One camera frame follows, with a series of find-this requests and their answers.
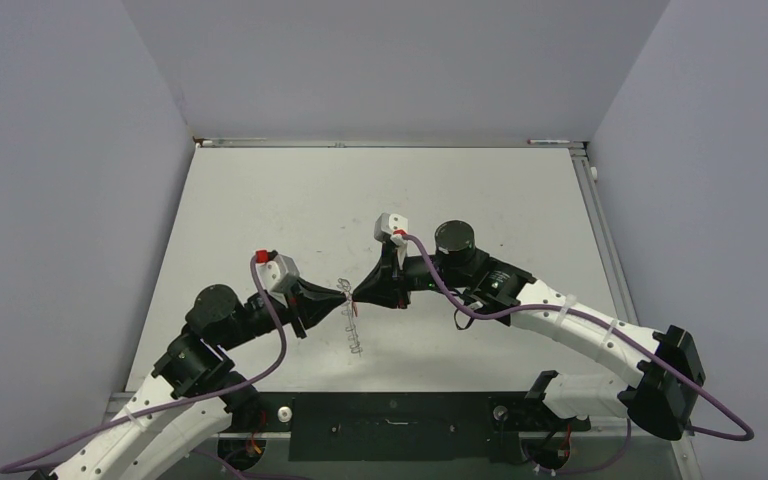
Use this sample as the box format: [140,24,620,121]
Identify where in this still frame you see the aluminium rail back edge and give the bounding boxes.
[193,138,587,149]

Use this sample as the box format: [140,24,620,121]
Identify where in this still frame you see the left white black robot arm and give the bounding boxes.
[32,277,350,479]

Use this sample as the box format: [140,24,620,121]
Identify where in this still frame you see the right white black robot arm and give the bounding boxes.
[353,213,705,441]

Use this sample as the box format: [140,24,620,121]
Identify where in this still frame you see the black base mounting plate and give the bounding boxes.
[223,392,591,463]

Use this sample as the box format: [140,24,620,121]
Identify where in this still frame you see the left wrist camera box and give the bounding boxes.
[254,250,300,295]

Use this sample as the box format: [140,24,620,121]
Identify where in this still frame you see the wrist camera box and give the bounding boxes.
[254,250,300,295]
[373,212,409,244]

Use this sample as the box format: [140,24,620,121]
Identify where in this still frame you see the marker pen at back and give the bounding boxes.
[527,139,573,147]

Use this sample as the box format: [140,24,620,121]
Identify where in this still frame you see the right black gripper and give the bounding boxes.
[353,242,468,309]

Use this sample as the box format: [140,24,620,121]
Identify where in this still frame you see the aluminium rail edge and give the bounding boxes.
[570,144,639,325]
[193,138,587,149]

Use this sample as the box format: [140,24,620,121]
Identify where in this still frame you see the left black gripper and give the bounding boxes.
[219,275,347,349]

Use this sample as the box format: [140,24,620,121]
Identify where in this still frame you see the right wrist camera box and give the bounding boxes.
[373,212,409,244]

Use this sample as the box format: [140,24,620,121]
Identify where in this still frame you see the aluminium rail right edge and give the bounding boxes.
[570,144,639,325]

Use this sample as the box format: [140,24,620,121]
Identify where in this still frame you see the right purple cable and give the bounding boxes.
[393,231,755,477]

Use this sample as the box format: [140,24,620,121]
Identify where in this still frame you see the aluminium front frame rail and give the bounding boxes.
[95,389,695,439]

